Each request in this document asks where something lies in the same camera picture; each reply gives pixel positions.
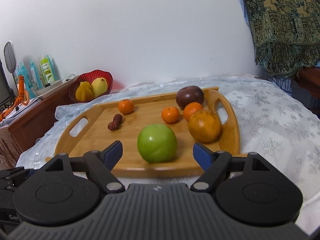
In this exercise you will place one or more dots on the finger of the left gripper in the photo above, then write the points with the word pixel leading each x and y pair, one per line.
pixel 16 175

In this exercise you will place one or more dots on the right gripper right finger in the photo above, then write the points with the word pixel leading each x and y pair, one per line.
pixel 214 165

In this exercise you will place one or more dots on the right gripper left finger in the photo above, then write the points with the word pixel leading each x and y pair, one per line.
pixel 99 167

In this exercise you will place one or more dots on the large dull orange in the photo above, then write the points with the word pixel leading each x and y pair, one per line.
pixel 204 126

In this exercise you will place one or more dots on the red jujube date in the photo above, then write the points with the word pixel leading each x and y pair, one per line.
pixel 118 118
pixel 113 126

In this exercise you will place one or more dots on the green apple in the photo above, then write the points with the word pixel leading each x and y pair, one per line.
pixel 157 143

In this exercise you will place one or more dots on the small mandarin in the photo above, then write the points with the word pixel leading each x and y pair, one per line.
pixel 170 115
pixel 190 109

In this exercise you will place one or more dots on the orange mandarin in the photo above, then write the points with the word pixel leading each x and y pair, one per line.
pixel 126 106

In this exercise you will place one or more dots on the small mandarin front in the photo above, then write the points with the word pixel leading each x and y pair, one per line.
pixel 170 115

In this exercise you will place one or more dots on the dark purple plum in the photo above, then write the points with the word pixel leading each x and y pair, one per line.
pixel 189 94

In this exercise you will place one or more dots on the wooden cabinet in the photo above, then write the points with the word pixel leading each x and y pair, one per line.
pixel 32 124

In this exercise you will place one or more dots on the papers on cabinet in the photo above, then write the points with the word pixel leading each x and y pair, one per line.
pixel 18 112

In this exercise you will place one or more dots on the bamboo serving tray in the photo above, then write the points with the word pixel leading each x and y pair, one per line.
pixel 96 136

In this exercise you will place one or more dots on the white snowflake tablecloth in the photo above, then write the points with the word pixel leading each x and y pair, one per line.
pixel 271 123

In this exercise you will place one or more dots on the yellow starfruit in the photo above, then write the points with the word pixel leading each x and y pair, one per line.
pixel 84 92

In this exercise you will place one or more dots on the red fruit bowl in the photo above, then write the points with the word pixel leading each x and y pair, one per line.
pixel 90 77

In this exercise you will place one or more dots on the yellow mango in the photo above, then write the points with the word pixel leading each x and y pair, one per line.
pixel 99 86

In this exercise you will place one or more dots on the orange flexible tripod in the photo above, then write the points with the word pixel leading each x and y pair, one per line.
pixel 22 98

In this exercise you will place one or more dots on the white rectangular tray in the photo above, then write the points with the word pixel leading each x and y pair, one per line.
pixel 48 90

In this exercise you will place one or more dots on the green spray bottle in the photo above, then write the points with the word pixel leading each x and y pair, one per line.
pixel 47 68

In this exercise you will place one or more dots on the teal spray bottle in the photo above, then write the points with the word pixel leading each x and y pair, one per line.
pixel 34 74
pixel 27 80

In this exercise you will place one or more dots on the electric mosquito swatter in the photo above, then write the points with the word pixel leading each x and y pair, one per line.
pixel 10 60

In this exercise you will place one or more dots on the green patterned fringed shawl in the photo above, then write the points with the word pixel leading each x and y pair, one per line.
pixel 285 34

